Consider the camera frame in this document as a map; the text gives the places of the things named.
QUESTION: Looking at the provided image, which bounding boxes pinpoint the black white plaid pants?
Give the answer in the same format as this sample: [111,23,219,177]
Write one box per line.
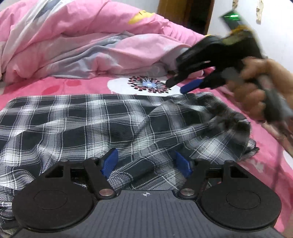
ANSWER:
[1,92,259,235]

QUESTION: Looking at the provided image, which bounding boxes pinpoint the person's hand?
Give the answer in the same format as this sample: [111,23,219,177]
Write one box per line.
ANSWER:
[227,57,292,120]

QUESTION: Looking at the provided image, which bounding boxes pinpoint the brown wooden door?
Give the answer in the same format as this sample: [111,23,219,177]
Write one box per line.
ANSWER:
[157,0,215,35]

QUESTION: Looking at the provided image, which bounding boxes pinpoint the pink floral bed blanket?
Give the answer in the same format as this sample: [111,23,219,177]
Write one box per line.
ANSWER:
[0,68,293,234]

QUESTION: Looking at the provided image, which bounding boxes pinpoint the pink blue patterned duvet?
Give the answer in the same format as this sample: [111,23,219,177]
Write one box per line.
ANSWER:
[1,1,203,84]

